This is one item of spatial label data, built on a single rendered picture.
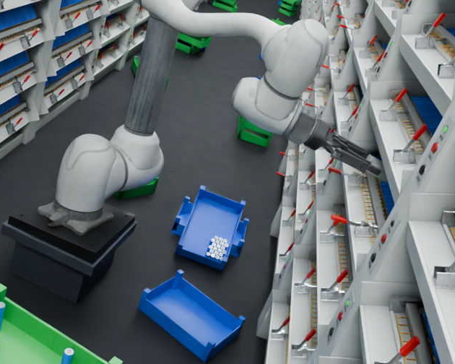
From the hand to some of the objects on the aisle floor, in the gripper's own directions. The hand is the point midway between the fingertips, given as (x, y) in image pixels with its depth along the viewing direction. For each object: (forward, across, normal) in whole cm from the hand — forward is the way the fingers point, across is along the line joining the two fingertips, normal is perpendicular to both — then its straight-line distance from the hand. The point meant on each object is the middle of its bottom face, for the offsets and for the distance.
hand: (378, 168), depth 142 cm
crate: (-21, +65, +78) cm, 104 cm away
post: (+16, -44, +80) cm, 93 cm away
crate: (-17, +16, +85) cm, 88 cm away
